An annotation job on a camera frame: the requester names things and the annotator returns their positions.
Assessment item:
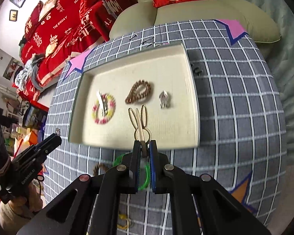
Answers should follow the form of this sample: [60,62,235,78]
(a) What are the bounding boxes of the green translucent bangle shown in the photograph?
[113,153,151,191]

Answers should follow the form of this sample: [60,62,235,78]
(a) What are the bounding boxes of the beige rabbit hair clip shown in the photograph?
[128,105,152,158]

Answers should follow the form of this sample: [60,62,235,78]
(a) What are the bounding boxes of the pink yellow bead bracelet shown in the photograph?
[92,92,117,125]

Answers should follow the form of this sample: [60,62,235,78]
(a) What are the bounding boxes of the brown spiral hair tie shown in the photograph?
[124,79,154,104]

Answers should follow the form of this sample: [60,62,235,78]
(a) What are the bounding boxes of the silver alligator hair clip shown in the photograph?
[96,90,108,116]

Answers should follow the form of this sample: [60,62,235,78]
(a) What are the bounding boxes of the person left hand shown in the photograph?
[8,183,43,216]

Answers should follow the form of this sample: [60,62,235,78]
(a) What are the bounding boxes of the dark picture box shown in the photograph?
[22,105,48,130]

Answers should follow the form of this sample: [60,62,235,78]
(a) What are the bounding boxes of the shallow green-sided tray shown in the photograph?
[68,43,200,150]

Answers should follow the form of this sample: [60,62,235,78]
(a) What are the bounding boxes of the green armchair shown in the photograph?
[109,0,280,43]

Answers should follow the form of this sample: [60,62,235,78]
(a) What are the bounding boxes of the red wedding bedspread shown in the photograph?
[13,0,137,101]

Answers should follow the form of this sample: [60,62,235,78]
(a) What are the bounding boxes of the pale green curtain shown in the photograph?
[247,0,294,165]

